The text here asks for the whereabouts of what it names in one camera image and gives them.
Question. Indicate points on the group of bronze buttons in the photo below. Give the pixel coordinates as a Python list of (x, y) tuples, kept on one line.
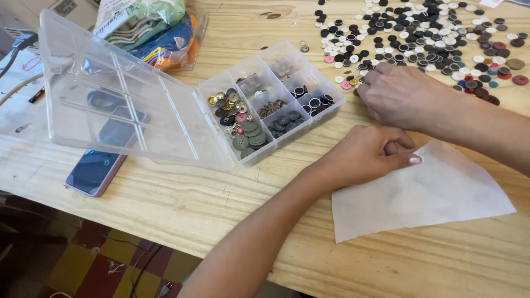
[(271, 107)]

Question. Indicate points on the group of black white-rimmed buttons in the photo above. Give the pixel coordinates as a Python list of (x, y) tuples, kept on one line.
[(316, 103)]

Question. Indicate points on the person's left hand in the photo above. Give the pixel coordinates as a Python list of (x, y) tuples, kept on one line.
[(360, 159)]

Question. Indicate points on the clear plastic organizer box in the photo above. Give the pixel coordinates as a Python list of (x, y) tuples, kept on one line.
[(83, 62)]

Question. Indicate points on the person's right hand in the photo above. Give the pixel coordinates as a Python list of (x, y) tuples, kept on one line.
[(408, 99)]

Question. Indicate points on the group of metal and green buttons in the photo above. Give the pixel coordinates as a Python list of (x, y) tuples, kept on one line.
[(242, 124)]

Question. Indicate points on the phone in pink case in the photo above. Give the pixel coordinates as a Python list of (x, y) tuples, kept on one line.
[(95, 169)]

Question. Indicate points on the white plug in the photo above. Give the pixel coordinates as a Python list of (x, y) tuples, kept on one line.
[(164, 289)]

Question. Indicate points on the white paper sheet with drawing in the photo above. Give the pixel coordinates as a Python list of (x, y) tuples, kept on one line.
[(20, 91)]

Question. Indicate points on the heap of loose mixed buttons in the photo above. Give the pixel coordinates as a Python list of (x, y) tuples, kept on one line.
[(422, 37)]

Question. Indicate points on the person's right fingers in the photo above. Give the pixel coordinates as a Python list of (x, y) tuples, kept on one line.
[(369, 85)]

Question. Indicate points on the white fabric sheet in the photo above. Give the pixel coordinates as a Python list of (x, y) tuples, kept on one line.
[(430, 194)]

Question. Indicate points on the group of dark brown buttons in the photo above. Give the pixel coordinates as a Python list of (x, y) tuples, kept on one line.
[(250, 85)]

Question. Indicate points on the clear snap stud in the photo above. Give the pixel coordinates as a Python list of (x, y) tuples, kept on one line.
[(304, 46)]

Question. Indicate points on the dark pen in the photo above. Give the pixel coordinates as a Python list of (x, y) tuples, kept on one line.
[(36, 95)]

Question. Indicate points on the bag of blue and orange felt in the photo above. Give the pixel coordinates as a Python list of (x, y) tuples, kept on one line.
[(169, 45)]

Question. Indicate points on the packet of green and cream felt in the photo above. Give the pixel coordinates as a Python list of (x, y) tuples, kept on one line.
[(136, 22)]

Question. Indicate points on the group of dark grey buttons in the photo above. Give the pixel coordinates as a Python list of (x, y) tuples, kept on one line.
[(286, 122)]

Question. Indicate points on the cardboard box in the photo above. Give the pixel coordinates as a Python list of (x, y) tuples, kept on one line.
[(45, 10)]

